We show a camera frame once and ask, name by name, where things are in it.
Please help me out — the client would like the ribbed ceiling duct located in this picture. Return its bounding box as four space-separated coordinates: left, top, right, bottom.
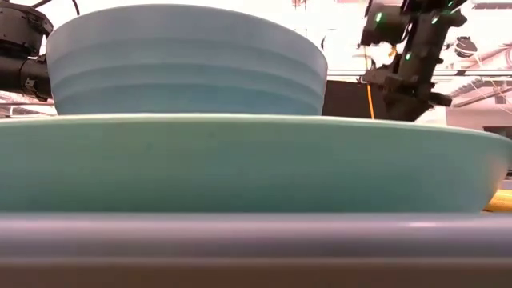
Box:
450 78 512 109

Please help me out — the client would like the horizontal overhead rail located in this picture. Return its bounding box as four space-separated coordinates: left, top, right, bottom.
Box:
326 68 512 79

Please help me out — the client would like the light blue ribbed bowl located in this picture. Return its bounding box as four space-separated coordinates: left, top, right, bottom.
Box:
45 2 329 117

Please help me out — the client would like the blue-grey plastic tray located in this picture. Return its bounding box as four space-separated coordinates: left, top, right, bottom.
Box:
0 210 512 261

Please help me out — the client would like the black partition panel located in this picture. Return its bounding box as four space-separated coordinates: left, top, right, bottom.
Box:
322 78 388 121

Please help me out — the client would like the yellow hanging cable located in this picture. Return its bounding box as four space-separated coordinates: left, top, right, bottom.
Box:
364 46 377 121

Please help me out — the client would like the orange-yellow cloth napkin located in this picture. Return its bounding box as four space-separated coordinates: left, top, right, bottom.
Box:
482 189 512 214

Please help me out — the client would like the black ceiling lamp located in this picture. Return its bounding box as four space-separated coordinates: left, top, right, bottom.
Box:
454 35 479 59

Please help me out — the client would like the teal plate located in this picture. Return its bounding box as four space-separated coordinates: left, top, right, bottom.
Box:
0 113 512 214

